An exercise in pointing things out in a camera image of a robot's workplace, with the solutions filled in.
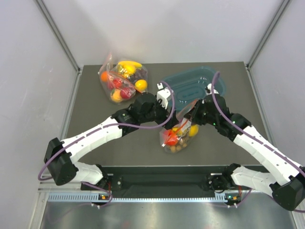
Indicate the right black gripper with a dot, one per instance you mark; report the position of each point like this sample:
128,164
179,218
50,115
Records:
192,115

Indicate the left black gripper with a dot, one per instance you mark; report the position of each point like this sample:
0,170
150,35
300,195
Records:
164,118

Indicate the clear zip bag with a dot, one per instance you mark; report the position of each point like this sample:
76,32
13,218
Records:
118,77
179,137

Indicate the brown fake longan bunch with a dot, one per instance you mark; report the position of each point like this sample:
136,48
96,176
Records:
182,143

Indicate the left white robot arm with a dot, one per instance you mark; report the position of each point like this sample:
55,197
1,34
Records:
62,156

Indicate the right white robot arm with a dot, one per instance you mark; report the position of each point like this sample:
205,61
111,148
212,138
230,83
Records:
284,180

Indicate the yellow fake lemon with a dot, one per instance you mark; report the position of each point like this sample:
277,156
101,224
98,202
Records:
193,131

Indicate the red fake tomato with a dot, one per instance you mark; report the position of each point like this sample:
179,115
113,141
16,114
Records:
171,138

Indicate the far fake lemon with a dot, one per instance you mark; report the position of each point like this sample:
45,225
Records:
141,85

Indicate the fake red apple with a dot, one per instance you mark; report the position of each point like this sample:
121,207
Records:
126,93

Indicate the fake purple grapes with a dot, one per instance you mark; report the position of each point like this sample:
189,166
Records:
140,73

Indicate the fake peach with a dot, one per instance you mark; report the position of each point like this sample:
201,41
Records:
116,96

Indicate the fake yellow banana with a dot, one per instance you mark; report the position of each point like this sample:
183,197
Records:
124,64

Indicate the fake orange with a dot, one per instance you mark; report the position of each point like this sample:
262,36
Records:
104,76

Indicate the teal plastic bin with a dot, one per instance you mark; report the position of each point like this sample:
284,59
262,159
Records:
189,85

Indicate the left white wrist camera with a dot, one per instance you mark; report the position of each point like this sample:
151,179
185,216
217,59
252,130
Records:
165,97

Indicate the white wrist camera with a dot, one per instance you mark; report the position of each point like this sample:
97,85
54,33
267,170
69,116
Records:
165,97
209,89

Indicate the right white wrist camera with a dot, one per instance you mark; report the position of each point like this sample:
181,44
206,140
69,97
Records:
209,89

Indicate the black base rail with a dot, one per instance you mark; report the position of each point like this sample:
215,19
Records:
166,181

